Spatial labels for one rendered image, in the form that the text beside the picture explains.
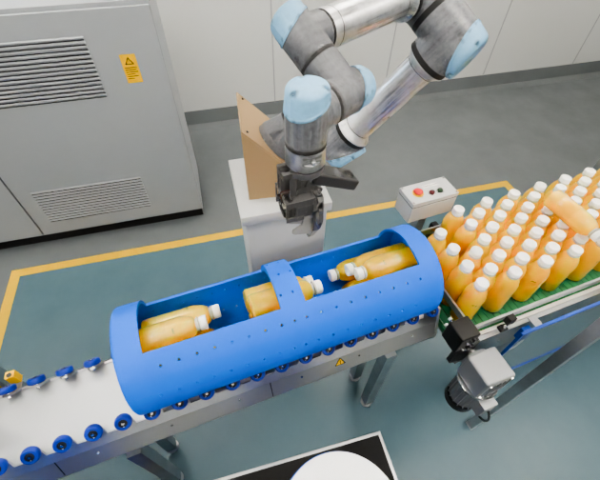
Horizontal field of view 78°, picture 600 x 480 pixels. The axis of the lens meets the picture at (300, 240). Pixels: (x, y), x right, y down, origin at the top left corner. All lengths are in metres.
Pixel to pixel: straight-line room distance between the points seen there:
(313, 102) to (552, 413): 2.19
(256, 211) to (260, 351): 0.50
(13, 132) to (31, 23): 0.62
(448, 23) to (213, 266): 2.05
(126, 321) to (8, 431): 0.51
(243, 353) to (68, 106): 1.81
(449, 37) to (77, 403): 1.35
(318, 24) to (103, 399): 1.11
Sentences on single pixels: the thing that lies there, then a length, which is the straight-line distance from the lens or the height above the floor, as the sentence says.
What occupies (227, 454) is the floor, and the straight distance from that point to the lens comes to 2.11.
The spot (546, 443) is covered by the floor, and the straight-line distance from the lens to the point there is 2.44.
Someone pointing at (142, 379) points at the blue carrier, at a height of 1.18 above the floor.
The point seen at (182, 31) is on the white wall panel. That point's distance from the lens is 3.55.
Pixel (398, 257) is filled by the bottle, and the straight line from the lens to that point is 1.12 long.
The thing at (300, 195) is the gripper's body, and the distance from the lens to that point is 0.74.
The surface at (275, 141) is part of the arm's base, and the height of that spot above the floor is 1.35.
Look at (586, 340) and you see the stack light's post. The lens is 1.46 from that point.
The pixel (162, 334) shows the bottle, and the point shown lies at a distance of 1.01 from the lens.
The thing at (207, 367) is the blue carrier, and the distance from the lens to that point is 0.97.
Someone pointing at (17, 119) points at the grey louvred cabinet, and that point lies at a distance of 2.54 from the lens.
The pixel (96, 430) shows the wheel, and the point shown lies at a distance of 1.22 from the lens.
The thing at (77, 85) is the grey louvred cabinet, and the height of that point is 1.10.
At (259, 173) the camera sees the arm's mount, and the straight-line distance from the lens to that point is 1.24.
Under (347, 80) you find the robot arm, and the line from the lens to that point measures 0.70.
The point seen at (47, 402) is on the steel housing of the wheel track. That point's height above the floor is 0.93.
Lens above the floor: 2.05
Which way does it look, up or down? 50 degrees down
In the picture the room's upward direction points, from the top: 1 degrees clockwise
